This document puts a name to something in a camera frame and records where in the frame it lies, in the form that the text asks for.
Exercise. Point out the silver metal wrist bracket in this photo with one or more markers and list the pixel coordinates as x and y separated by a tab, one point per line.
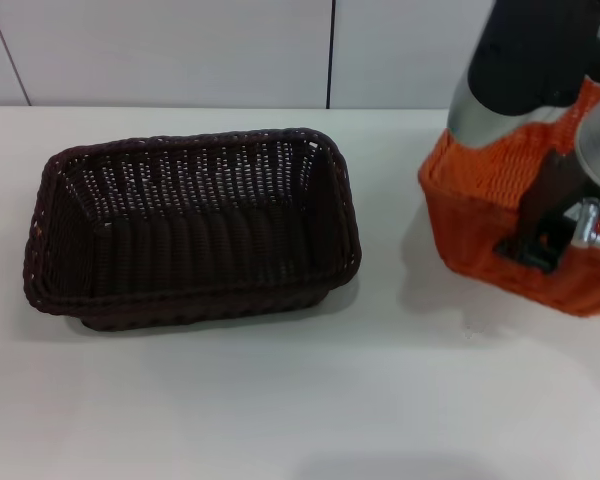
587	222

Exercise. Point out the dark brown woven basket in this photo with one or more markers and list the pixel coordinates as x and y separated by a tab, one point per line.
195	235

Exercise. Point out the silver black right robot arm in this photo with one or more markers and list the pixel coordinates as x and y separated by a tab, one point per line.
505	75

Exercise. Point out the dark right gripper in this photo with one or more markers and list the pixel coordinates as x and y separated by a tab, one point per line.
547	195

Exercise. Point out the black vertical wall strip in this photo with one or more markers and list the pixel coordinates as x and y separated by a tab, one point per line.
331	55

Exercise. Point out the orange woven basket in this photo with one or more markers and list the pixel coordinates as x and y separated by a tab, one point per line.
460	225

